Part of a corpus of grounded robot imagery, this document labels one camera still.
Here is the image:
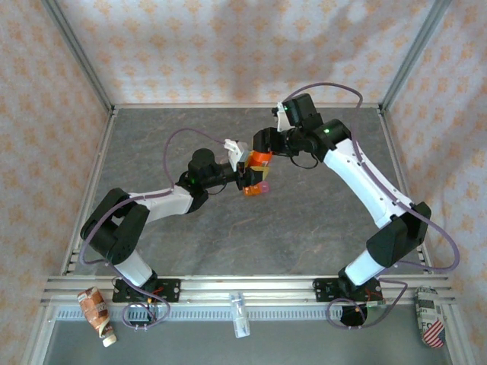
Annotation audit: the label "clear plastic bottle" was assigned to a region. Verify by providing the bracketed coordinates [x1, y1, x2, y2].
[228, 291, 251, 339]

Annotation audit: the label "small orange and pink blocks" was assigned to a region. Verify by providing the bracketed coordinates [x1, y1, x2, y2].
[243, 180, 272, 198]

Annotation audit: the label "orange patterned backdrop cloth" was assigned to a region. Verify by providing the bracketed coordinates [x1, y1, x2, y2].
[0, 0, 487, 365]

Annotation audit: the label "slotted grey cable duct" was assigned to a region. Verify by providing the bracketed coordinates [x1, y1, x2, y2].
[56, 306, 419, 322]

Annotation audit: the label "aluminium frame post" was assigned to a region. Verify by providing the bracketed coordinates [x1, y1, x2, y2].
[40, 0, 116, 115]
[379, 0, 454, 111]

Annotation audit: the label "wide aluminium base rail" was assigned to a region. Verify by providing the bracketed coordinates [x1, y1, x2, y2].
[40, 275, 457, 307]

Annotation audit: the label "brown drink bottle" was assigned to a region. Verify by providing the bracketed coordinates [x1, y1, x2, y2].
[77, 287, 117, 348]

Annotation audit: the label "flag print can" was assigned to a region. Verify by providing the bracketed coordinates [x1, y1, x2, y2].
[414, 287, 446, 349]

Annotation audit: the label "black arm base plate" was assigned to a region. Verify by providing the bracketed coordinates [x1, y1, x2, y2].
[313, 278, 384, 304]
[113, 278, 182, 304]

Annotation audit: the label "orange pill bottle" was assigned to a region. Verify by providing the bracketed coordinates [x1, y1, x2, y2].
[247, 150, 274, 170]

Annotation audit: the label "aluminium frame rail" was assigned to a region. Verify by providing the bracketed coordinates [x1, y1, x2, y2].
[378, 108, 437, 275]
[112, 102, 383, 110]
[60, 109, 118, 277]

